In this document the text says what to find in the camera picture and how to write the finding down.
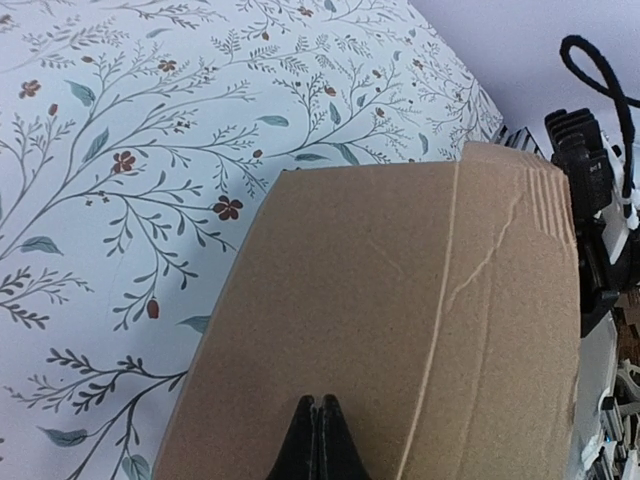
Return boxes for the floral patterned table mat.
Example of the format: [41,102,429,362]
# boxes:
[1,1,503,479]

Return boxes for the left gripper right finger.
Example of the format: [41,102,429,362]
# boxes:
[316,394,371,480]

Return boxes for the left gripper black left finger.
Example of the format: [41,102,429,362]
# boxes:
[266,395,316,480]

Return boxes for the brown cardboard box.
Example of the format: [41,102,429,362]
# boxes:
[149,141,584,480]

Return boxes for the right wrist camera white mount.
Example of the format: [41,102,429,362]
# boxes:
[543,107,640,341]

